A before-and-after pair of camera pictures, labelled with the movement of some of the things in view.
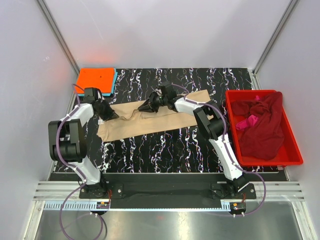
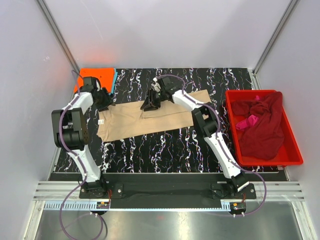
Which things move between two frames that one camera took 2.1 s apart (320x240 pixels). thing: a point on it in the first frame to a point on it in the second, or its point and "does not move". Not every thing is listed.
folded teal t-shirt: x=112 y=92 does not move
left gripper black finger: x=107 y=107 to x=108 y=100
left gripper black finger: x=105 y=115 to x=102 y=106
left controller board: x=103 y=205 does not move
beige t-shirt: x=132 y=120 does not move
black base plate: x=168 y=192 does not move
